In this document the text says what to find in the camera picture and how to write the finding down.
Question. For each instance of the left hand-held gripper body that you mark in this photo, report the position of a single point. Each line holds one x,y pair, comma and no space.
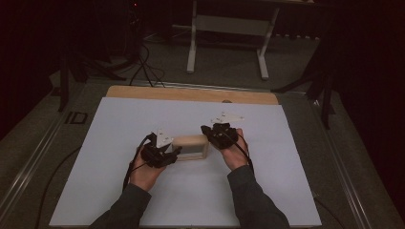
156,154

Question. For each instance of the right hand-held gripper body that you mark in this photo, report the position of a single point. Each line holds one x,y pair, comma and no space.
224,136

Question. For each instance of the wooden picture frame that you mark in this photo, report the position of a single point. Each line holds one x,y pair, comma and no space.
191,141

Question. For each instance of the person's right hand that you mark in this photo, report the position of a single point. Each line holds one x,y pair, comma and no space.
235,156

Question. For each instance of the person's left hand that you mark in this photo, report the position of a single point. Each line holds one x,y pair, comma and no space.
144,176

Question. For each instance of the white table mat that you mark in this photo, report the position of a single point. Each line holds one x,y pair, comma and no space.
111,152

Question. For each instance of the black tripod stand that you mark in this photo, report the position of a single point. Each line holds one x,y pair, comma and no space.
326,95
65,82

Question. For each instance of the white metal desk frame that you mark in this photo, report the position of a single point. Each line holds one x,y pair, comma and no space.
229,24

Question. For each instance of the metal floor rail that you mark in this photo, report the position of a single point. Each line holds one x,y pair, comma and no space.
344,171
28,168

